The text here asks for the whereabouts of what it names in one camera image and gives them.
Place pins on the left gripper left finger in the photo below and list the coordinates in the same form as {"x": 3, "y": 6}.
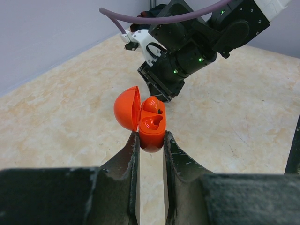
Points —
{"x": 97, "y": 195}

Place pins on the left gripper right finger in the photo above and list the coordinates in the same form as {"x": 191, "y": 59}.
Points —
{"x": 195, "y": 195}

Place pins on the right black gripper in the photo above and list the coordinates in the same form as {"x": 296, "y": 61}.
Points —
{"x": 165, "y": 78}

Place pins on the orange earbud charging case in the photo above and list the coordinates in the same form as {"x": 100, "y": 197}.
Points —
{"x": 151, "y": 127}

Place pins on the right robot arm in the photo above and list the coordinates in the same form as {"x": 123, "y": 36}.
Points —
{"x": 228, "y": 28}

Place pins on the dark blue cloth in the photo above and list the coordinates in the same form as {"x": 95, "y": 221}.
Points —
{"x": 153, "y": 12}

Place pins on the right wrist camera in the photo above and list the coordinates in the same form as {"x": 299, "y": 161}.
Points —
{"x": 142, "y": 41}

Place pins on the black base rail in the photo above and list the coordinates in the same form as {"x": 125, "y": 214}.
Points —
{"x": 293, "y": 162}

